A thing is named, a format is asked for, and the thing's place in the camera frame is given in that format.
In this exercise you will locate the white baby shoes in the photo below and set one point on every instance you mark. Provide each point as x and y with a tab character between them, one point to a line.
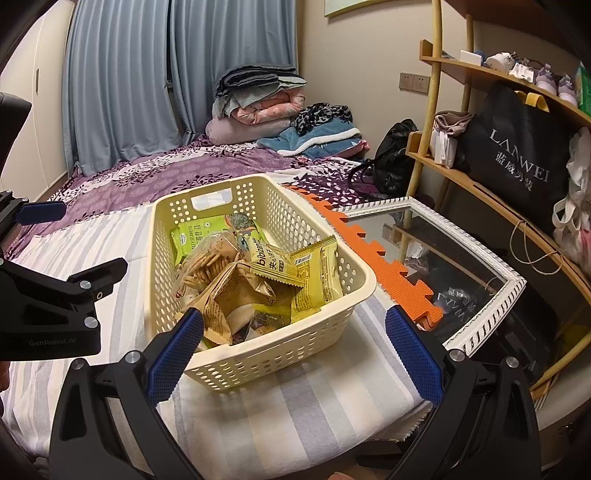
501	60

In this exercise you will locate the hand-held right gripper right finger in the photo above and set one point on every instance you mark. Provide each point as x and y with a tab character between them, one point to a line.
415	355

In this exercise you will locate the yellow sandwich biscuit packet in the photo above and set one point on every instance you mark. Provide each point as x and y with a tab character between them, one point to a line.
272	267
318	281

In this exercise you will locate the white framed mirror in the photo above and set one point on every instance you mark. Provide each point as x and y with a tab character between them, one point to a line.
438	258

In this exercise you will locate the black handbag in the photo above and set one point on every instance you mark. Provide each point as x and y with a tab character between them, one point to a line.
392	161

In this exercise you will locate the pink white plastic bag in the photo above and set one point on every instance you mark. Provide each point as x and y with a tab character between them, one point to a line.
577	212

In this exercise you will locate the pink floral quilt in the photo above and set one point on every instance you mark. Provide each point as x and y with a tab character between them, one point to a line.
277	108

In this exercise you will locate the pink folded cloth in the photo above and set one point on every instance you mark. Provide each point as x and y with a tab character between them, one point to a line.
455	121

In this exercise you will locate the black shopping bag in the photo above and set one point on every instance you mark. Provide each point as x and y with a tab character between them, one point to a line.
512	152

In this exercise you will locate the small white box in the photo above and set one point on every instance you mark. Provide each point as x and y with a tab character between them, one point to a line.
471	56

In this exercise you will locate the dark grey folded blanket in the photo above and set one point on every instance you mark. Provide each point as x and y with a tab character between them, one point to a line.
258	76

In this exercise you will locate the clear cracker packet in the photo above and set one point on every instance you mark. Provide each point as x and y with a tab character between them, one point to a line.
207	267

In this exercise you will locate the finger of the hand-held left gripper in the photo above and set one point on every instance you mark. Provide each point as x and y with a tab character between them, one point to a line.
92	277
41	211

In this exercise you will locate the blue fleece garment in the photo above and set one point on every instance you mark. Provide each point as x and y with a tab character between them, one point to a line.
314	141

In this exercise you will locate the gold framed wall picture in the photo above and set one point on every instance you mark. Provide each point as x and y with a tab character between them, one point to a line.
351	5

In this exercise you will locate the green packet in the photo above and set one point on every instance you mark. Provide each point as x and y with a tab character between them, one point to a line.
584	87

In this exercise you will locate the leopard print cloth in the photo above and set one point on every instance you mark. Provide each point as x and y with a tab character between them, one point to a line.
318	115

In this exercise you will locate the small white bag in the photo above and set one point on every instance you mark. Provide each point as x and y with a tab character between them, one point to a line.
443	147

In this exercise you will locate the light grey folded cloth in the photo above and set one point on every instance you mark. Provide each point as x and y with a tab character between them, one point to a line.
244	99

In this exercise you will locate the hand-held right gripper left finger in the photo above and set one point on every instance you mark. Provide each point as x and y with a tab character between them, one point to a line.
178	355

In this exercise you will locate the white grey striped sheet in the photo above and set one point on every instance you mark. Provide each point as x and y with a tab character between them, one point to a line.
277	415

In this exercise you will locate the purple baby shoes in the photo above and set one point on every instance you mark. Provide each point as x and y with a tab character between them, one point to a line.
554	78

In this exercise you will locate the beige wall socket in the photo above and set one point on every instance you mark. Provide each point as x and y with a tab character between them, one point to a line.
414	82

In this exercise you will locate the tan snack packet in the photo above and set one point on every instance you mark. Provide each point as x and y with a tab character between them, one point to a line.
231	304

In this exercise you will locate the wooden bamboo shelf rack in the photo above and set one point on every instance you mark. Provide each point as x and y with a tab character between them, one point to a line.
435	46

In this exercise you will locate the cream perforated plastic basket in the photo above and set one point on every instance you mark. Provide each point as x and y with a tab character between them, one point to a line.
300	350

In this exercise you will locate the blue-grey curtain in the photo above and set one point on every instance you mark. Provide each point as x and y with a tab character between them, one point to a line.
129	83

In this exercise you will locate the white wardrobe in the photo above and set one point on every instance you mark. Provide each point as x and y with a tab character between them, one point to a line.
41	138

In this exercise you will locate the large green seaweed bag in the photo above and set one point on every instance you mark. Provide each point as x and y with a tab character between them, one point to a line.
189	237

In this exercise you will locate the orange foam mat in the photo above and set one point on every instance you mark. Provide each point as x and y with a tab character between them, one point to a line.
397	277

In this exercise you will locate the purple floral bedsheet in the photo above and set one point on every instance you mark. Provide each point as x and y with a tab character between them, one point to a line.
161	170

